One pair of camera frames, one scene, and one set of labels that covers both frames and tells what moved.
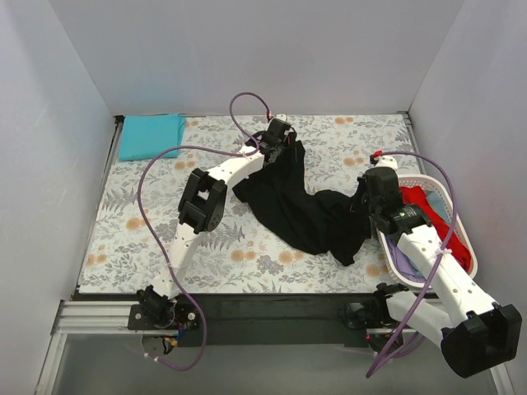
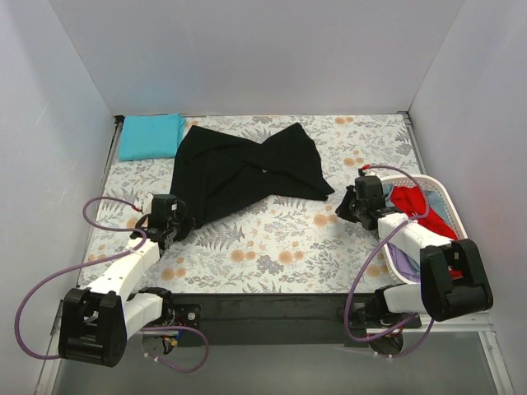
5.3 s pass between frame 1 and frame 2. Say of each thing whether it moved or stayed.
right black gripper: moved
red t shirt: stayed
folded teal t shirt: stayed
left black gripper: moved
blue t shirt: stayed
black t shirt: moved
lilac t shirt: stayed
